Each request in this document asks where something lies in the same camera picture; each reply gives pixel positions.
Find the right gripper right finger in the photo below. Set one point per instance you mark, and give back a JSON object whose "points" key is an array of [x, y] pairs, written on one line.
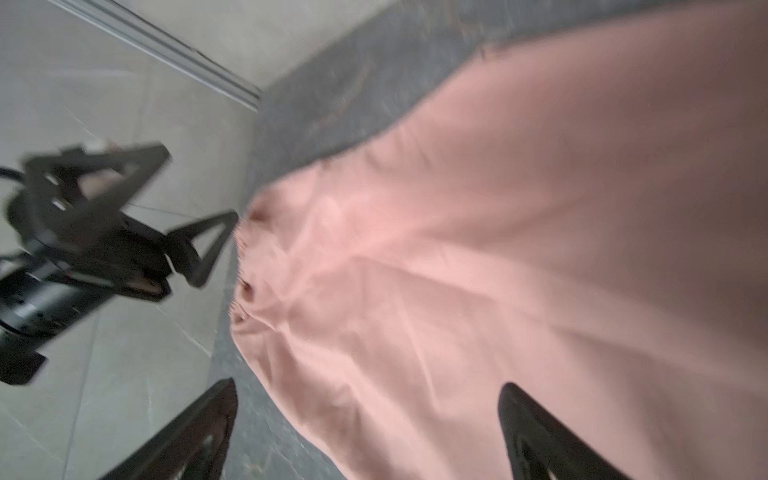
{"points": [[539, 446]]}

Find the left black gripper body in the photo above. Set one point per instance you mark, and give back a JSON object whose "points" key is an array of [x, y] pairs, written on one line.
{"points": [[43, 295]]}

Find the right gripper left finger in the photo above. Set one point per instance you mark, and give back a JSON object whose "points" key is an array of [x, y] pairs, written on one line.
{"points": [[193, 445]]}

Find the pink shorts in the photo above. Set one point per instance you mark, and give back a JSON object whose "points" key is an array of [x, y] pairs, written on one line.
{"points": [[583, 215]]}

